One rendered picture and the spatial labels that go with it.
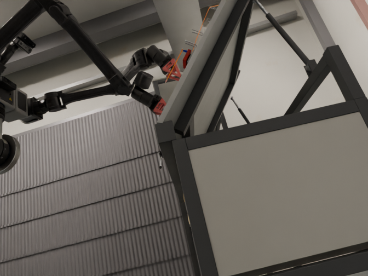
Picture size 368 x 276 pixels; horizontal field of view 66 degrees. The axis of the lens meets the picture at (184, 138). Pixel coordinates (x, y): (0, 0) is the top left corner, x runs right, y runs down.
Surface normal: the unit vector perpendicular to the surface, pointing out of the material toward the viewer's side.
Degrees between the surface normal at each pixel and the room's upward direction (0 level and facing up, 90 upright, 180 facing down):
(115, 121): 90
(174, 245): 90
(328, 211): 90
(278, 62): 90
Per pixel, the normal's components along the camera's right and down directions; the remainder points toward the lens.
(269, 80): -0.20, -0.32
